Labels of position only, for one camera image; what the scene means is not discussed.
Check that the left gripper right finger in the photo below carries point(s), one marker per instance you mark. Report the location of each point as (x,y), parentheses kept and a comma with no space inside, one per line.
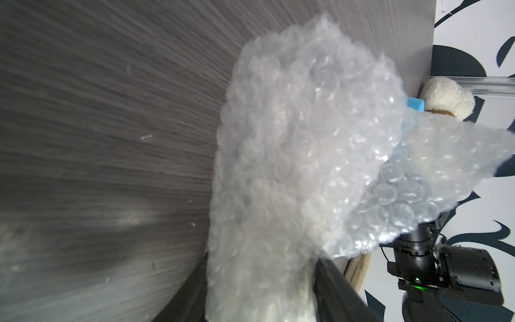
(335,298)

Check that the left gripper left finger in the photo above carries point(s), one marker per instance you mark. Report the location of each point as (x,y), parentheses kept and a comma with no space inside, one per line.
(188,304)

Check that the clear bubble wrap sheet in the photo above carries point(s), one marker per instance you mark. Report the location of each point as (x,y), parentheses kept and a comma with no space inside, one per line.
(312,161)

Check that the blue tape dispenser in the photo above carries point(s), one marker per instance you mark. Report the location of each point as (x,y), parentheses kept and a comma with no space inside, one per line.
(416,107)

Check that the white ribbed ceramic vase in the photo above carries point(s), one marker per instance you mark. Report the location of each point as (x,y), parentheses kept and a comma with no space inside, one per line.
(295,301)

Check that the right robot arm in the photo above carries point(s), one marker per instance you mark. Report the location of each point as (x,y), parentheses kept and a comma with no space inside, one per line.
(431,272)

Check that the tan oval case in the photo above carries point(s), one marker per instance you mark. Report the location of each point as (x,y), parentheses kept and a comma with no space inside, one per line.
(356,271)

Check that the cream plush teddy bear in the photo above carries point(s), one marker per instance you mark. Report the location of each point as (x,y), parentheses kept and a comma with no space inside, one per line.
(444,96)

